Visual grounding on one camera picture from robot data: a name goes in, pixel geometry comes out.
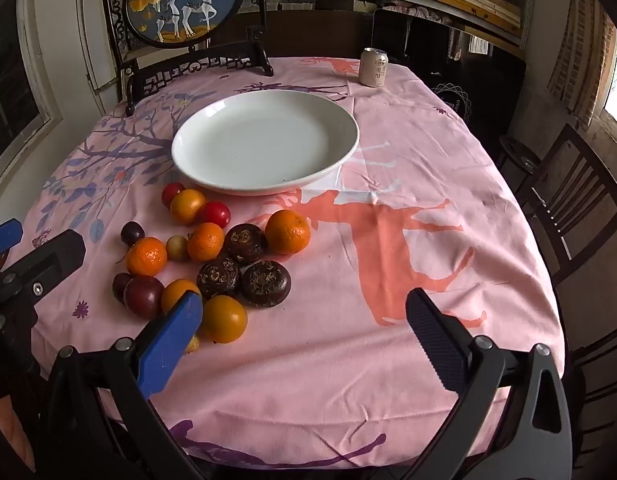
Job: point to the white shelf unit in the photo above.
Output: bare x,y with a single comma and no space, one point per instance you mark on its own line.
526,5

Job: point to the pink printed tablecloth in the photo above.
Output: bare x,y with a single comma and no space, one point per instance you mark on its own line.
338,310

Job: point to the smooth orange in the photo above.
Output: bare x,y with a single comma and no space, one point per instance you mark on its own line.
223,318
173,292
187,206

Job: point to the white window frame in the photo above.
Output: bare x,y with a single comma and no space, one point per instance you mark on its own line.
33,85

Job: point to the white plate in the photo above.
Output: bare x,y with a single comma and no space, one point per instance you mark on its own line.
263,140

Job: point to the stack of flat books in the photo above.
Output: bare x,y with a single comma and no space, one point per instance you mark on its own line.
478,2

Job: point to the red tomato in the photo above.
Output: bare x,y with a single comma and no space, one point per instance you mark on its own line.
171,193
217,214

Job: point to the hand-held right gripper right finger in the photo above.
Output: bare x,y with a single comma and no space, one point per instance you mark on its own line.
436,340

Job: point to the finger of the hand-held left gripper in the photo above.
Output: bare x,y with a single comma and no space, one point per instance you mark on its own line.
53,257
3,240

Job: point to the round deer table screen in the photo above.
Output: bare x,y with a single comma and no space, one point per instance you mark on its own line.
188,10

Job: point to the red tomato middle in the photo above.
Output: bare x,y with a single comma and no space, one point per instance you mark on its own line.
217,214

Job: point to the small dark purple plum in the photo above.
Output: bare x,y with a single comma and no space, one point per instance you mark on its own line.
119,286
132,233

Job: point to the brown water chestnut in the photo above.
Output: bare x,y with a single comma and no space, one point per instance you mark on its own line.
265,284
218,277
245,243

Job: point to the tangerine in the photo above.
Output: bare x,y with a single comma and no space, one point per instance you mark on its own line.
146,257
287,231
205,241

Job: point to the beige patterned curtain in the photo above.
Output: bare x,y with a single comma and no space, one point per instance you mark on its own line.
583,50

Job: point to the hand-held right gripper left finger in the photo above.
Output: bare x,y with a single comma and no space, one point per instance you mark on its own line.
171,345

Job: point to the large dark purple plum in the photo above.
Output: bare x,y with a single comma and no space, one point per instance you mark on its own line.
143,296

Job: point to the tan longan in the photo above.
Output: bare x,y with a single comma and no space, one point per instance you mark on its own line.
193,344
177,248

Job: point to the dark wooden chair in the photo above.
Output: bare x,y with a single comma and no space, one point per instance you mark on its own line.
608,172

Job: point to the red tomato left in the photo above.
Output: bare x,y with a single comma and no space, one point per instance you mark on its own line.
171,193

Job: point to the white door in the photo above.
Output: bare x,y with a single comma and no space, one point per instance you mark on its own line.
96,60

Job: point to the round dark stool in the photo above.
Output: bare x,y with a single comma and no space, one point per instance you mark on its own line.
518,152

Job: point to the beige drink can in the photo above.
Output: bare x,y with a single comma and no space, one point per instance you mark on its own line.
373,70

